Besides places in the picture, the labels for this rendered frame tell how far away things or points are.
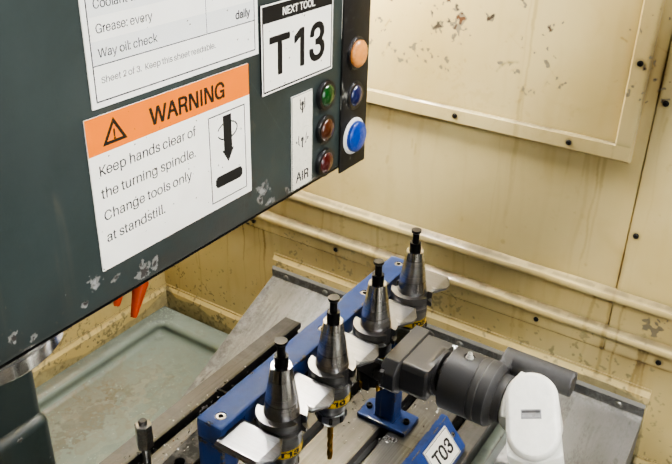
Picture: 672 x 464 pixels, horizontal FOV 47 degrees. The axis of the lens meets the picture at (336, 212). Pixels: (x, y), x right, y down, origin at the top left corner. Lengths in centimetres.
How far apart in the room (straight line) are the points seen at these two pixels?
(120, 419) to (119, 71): 152
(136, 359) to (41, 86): 171
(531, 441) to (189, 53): 65
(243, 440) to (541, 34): 84
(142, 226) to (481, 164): 105
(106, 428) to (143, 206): 144
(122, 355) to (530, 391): 135
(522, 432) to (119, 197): 63
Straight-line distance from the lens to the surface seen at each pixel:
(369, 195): 167
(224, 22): 57
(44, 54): 47
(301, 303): 186
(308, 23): 65
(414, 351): 109
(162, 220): 56
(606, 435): 163
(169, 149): 55
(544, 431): 100
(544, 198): 150
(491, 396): 104
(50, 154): 48
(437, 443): 134
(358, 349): 108
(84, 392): 207
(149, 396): 202
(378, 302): 108
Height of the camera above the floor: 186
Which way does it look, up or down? 27 degrees down
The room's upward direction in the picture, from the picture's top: 2 degrees clockwise
